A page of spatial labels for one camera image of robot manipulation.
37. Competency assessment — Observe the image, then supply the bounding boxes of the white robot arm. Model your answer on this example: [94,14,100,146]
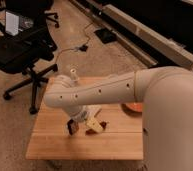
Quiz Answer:
[44,66,193,171]

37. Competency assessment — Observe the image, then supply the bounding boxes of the white sponge block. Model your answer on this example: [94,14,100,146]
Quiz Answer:
[88,105,102,117]

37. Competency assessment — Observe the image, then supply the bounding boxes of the wooden folding table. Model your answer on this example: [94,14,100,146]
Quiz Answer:
[26,103,143,160]

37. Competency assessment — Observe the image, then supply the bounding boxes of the orange bowl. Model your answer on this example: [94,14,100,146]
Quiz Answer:
[122,103,143,113]

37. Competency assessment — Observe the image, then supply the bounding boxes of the small clear bottle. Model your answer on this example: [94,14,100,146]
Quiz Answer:
[70,68,79,82]

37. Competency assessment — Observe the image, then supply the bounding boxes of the black floor power adapter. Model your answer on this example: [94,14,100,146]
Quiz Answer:
[79,45,88,52]

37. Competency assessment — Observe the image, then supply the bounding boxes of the black floor plate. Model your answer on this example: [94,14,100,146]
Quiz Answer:
[95,28,117,44]

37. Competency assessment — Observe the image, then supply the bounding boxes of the black office chair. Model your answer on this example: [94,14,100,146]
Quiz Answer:
[0,0,58,114]

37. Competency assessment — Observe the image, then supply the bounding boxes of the white paper on chair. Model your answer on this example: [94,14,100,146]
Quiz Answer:
[5,12,19,36]

